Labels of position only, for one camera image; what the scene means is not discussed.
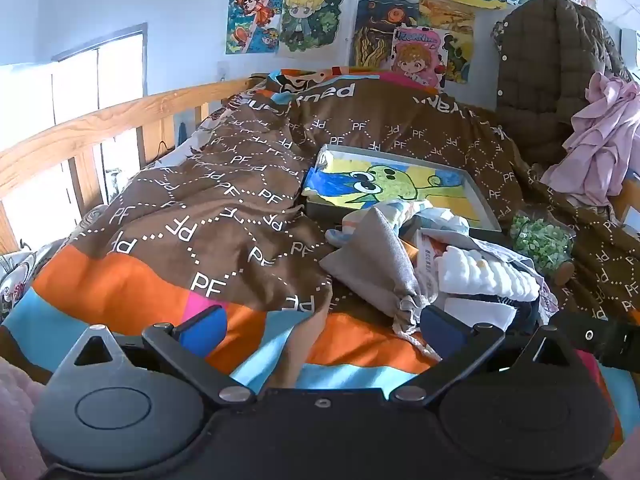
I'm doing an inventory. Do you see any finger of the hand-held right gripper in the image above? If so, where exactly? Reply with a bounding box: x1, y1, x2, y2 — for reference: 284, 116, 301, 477
549, 310, 640, 373

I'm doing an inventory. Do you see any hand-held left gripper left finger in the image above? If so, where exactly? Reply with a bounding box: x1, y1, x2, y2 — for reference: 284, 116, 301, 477
50, 304, 257, 407

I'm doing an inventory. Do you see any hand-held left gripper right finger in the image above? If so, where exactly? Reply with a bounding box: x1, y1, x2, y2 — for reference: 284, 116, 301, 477
390, 304, 593, 405

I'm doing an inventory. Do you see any white towel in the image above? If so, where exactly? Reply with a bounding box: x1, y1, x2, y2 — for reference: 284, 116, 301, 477
437, 245, 542, 296

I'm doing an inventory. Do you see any grey drawstring pouch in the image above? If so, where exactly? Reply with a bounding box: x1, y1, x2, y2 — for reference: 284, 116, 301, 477
318, 206, 441, 336

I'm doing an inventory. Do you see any striped pastel towel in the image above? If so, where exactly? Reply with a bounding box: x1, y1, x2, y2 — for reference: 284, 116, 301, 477
325, 199, 471, 251

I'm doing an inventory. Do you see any grey tray with painted bottom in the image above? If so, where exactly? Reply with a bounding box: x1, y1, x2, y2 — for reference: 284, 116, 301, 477
300, 144, 502, 233

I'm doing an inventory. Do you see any white and orange box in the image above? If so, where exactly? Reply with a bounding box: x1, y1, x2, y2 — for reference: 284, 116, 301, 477
416, 227, 468, 293

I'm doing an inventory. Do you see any brown printed blanket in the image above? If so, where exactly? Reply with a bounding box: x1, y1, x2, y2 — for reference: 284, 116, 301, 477
0, 67, 640, 401

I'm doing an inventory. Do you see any pink cloth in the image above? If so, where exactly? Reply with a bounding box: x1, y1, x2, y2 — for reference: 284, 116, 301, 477
540, 71, 640, 208

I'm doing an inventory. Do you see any pink fleece clothing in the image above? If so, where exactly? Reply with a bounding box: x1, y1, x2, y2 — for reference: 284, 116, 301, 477
0, 355, 48, 480

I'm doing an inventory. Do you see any bright window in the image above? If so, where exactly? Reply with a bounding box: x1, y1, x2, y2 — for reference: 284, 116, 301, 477
0, 22, 149, 256

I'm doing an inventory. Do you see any brown puffer jacket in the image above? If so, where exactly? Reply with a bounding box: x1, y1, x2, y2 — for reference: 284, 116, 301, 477
492, 0, 631, 166

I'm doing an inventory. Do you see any white air conditioner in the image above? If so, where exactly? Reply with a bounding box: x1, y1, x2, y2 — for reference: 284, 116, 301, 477
620, 27, 640, 66

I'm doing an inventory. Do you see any wooden bed end frame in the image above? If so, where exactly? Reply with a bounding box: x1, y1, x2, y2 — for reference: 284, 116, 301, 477
612, 170, 640, 231

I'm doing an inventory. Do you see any wooden bed rail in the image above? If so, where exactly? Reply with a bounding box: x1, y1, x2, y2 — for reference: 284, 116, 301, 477
0, 75, 261, 256

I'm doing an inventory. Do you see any pink chibi boy wall poster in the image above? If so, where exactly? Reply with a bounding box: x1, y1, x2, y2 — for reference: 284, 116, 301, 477
390, 27, 448, 86

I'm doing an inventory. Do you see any swirly night wall poster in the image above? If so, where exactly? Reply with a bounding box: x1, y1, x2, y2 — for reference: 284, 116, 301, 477
354, 0, 423, 68

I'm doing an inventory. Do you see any flying girl wall poster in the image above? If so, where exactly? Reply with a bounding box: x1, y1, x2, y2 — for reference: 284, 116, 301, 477
226, 0, 286, 56

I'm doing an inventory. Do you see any orange landscape wall poster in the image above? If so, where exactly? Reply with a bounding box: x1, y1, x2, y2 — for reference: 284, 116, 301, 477
417, 0, 476, 85

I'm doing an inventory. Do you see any blond boy wall poster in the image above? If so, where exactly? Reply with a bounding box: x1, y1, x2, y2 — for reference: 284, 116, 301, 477
277, 0, 351, 58

